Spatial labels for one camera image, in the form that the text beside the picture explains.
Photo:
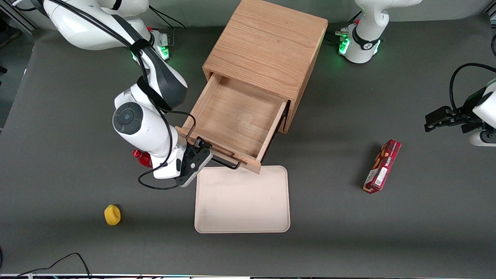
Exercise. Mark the wooden drawer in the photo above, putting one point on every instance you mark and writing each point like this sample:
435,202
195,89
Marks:
236,116

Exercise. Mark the yellow lemon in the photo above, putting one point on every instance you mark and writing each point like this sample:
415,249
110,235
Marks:
112,215

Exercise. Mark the beige rectangular tray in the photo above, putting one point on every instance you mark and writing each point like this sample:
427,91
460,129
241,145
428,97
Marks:
242,199

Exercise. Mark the aluminium frame profile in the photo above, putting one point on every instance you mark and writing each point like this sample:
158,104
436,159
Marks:
23,23

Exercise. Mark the wooden drawer cabinet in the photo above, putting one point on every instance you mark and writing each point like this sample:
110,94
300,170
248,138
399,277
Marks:
267,42

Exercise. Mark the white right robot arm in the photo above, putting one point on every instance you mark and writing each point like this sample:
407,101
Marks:
155,73

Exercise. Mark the small red bottle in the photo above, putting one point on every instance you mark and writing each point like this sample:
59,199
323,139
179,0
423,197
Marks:
143,158

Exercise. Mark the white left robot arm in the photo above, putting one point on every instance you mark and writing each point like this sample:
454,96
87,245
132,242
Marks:
366,35

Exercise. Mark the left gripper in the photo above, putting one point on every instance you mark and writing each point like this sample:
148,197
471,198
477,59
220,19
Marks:
466,112

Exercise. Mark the red snack box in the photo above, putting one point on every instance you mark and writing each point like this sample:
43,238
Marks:
383,166

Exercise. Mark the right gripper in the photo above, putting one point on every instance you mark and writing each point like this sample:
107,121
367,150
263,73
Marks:
200,143

